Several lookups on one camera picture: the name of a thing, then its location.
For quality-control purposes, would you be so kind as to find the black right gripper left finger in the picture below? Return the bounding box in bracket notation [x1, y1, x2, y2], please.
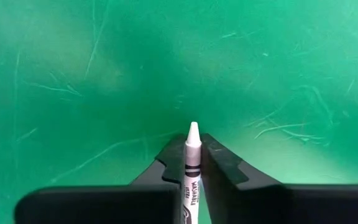
[13, 134, 186, 224]

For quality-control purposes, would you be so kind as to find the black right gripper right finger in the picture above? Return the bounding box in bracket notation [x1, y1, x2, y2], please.
[201, 133, 358, 224]

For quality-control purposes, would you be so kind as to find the white crayon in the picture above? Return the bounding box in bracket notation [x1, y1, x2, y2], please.
[181, 121, 203, 224]

